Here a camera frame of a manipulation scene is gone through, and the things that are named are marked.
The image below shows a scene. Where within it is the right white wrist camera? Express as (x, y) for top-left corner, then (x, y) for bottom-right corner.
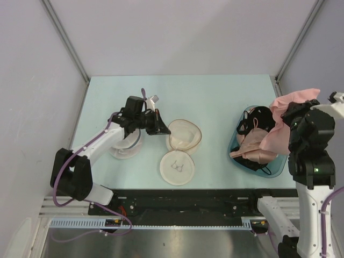
(311, 91), (343, 120)

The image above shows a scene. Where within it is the pink bra from bag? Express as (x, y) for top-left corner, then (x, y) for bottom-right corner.
(260, 88), (320, 155)

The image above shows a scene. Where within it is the teal plastic basin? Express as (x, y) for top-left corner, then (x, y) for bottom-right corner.
(227, 106), (287, 178)

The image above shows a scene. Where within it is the black bra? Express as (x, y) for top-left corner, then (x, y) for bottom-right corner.
(229, 106), (275, 176)

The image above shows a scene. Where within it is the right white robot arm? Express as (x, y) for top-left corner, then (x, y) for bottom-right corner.
(248, 99), (343, 257)

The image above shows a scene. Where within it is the aluminium frame post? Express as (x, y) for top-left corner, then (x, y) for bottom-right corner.
(275, 0), (326, 83)
(40, 0), (90, 85)

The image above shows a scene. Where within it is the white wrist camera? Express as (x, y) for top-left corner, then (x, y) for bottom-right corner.
(311, 91), (343, 120)
(145, 95), (159, 111)

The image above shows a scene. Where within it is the pink mesh laundry bag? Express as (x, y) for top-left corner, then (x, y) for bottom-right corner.
(159, 119), (203, 186)

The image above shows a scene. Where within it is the grey-trimmed mesh laundry bag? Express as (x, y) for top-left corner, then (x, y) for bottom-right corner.
(109, 129), (143, 159)

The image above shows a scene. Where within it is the white slotted cable duct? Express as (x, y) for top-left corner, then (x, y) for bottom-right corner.
(49, 217), (269, 231)

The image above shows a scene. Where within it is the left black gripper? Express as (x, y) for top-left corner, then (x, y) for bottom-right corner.
(134, 109), (170, 135)

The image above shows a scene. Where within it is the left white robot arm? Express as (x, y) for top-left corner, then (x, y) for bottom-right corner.
(50, 95), (171, 215)

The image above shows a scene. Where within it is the right aluminium frame post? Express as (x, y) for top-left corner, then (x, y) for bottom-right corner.
(275, 0), (326, 83)

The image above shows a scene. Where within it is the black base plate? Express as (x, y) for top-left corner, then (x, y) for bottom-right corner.
(87, 189), (299, 226)

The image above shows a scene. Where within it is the aluminium side rail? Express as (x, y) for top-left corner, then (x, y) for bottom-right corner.
(274, 77), (302, 224)

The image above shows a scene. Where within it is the left aluminium frame post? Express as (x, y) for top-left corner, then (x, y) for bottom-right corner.
(40, 0), (90, 85)

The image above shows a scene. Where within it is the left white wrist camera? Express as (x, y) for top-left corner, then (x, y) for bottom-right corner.
(145, 95), (159, 111)

